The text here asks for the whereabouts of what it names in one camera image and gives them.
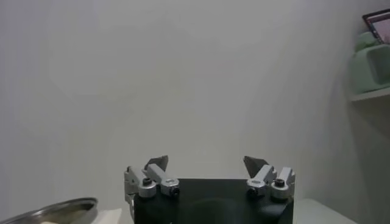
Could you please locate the white shelf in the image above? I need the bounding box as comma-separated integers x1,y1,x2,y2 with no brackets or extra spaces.
349,86,390,104

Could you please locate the green plastic container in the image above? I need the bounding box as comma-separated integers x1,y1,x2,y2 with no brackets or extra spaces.
349,31,390,95

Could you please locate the dark framed screen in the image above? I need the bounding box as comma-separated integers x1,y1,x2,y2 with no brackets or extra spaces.
361,8,390,45

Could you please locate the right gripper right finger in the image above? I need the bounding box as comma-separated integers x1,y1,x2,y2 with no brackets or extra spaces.
243,155,296,201

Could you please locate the steel steamer basket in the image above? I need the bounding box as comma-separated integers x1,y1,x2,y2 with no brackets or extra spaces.
0,197,123,224

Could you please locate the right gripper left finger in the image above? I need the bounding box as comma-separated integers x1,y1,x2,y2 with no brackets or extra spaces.
123,155,181,203

